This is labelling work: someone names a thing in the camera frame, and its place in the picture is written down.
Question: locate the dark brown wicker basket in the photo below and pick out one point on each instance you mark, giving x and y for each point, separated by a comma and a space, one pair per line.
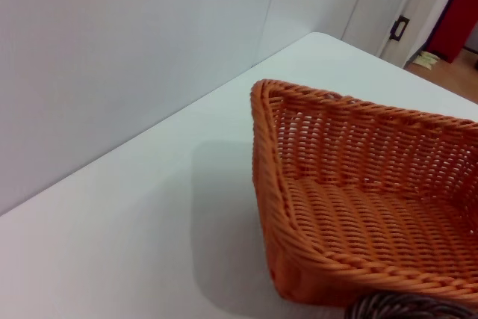
407, 308

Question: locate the orange wicker basket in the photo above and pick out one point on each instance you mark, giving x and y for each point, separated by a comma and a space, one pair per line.
366, 199

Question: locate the yellow-green item on floor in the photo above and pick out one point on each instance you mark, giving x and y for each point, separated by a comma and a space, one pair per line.
425, 59

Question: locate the red cabinet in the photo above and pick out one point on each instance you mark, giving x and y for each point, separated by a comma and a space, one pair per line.
455, 12

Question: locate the black wall latch plate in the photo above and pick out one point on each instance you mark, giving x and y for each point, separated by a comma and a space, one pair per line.
399, 28

